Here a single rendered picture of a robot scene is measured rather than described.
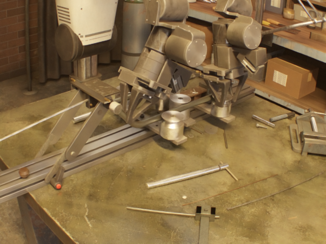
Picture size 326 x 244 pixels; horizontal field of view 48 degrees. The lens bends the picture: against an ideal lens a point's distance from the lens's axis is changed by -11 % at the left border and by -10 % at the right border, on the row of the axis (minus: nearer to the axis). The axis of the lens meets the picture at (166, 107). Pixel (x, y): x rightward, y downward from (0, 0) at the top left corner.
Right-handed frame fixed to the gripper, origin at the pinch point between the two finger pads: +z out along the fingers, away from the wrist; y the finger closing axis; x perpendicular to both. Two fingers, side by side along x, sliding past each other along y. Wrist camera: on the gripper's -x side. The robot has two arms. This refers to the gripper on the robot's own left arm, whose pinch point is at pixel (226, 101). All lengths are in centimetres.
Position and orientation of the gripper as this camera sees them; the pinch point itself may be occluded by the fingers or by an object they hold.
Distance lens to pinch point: 100.1
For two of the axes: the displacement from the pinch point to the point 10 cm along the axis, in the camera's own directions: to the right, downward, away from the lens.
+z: 0.6, 9.4, 3.3
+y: 7.2, -2.7, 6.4
